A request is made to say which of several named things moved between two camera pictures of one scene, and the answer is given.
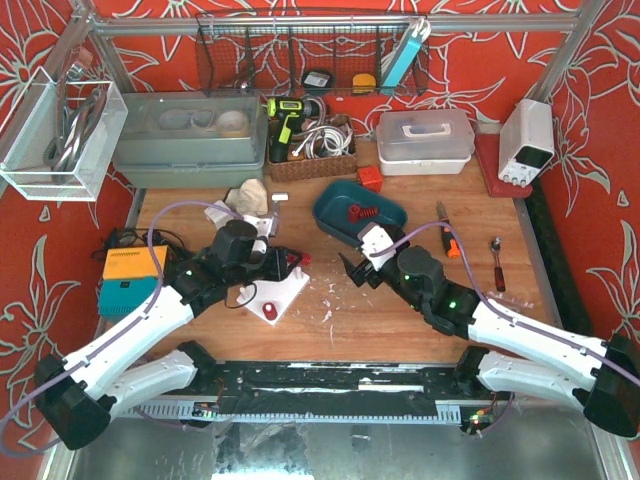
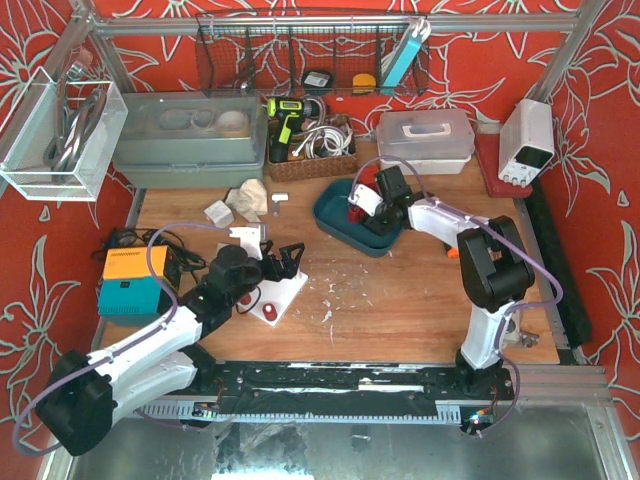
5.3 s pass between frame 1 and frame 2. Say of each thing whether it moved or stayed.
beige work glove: stayed
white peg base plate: stayed
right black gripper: moved
